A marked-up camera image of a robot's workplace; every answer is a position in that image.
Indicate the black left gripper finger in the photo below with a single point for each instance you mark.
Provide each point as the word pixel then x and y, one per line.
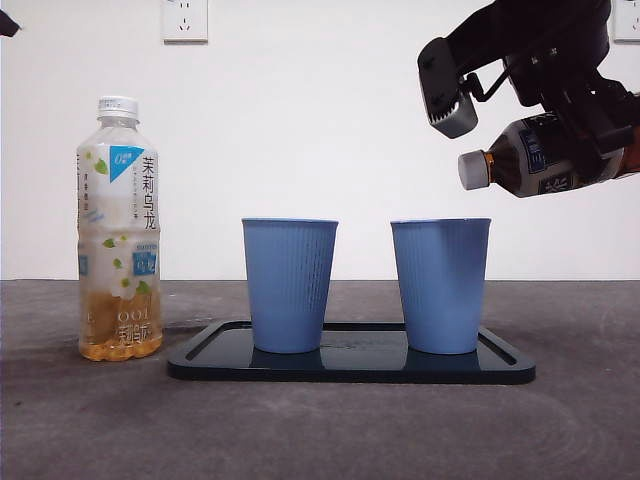
pixel 7 25

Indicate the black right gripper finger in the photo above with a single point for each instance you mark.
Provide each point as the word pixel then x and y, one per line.
pixel 590 125

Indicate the dark oolong tea bottle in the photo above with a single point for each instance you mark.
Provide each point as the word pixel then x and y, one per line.
pixel 515 160

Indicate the jasmine tea bottle white label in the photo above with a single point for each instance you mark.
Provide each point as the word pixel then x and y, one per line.
pixel 117 225

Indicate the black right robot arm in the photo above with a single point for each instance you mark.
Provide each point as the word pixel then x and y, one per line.
pixel 550 25

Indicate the blue ribbed plastic cup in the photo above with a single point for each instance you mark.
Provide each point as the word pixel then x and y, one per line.
pixel 289 285
pixel 440 285

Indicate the dark blue rectangular tray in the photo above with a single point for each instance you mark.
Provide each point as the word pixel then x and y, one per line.
pixel 360 367

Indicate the white wall socket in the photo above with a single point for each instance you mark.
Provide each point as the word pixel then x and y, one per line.
pixel 184 22
pixel 627 25

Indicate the pale grey right wrist camera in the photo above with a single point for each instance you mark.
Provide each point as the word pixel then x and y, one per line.
pixel 447 95

